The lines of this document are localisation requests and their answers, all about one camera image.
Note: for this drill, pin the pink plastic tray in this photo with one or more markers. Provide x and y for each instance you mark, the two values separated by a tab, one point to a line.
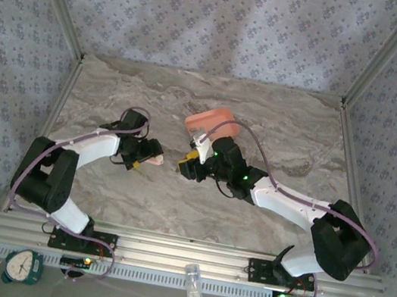
207	119

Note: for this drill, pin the aluminium table side rail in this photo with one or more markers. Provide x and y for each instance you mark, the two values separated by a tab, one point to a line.
48	122
353	176

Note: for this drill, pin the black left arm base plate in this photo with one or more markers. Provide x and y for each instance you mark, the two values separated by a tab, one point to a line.
104	245

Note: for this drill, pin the green dial clock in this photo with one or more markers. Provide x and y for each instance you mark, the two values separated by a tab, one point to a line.
22	265

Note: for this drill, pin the pink cream stapler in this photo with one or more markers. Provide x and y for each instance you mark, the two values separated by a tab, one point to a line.
156	160

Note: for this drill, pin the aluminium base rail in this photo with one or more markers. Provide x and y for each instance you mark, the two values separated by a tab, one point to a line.
183	253

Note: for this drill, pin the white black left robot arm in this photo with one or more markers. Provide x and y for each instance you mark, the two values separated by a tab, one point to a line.
99	144

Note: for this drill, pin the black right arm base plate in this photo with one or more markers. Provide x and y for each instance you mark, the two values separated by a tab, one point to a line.
259	271

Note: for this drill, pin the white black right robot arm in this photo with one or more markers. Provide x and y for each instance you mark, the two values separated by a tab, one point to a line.
288	206

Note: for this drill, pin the clear plastic tube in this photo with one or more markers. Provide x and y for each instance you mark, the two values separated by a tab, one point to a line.
193	290

